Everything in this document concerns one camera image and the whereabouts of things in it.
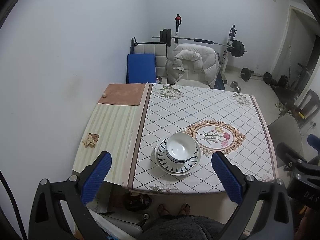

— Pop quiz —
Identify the plain white bowl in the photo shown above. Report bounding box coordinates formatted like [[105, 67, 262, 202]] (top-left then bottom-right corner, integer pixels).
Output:
[[165, 132, 196, 158]]

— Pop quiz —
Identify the large white grey-flower plate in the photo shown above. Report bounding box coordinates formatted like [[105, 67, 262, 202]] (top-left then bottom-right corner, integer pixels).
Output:
[[154, 132, 201, 176]]

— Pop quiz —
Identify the blue striped white plate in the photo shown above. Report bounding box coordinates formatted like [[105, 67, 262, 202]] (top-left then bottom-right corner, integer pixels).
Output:
[[154, 136, 201, 176]]

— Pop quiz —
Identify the light blue dark-rimmed bowl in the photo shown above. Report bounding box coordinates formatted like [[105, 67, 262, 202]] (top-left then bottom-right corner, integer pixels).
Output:
[[166, 153, 198, 163]]

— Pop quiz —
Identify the diamond pattern floral tablecloth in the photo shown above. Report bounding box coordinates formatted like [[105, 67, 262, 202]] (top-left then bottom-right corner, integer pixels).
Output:
[[123, 84, 278, 194]]

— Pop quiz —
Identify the striped beige brown table mat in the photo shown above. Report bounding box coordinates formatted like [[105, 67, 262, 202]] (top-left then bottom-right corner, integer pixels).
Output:
[[73, 83, 149, 185]]

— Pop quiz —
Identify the grey chair at right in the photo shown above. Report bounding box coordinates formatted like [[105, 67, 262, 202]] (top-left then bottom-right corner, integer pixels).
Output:
[[268, 114, 303, 154]]

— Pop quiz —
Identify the dark fuzzy clothing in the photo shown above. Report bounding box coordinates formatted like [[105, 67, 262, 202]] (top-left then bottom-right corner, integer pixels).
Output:
[[138, 215, 225, 239]]

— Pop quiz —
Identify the brown plastic chair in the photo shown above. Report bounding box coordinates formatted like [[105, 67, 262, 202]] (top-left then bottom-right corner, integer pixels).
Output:
[[298, 89, 319, 121]]

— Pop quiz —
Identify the barbell on floor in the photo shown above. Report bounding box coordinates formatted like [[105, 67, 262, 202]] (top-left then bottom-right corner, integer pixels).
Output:
[[240, 68, 272, 85]]

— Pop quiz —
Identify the white puffer jacket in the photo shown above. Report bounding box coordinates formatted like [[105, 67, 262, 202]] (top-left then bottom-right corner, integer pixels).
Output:
[[166, 43, 220, 88]]

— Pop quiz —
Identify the blue folded mat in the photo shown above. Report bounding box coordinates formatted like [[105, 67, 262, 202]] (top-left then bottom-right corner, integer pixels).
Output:
[[127, 54, 156, 83]]

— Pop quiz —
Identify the white weight rack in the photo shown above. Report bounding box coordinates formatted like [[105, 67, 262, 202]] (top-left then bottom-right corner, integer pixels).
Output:
[[220, 25, 236, 74]]

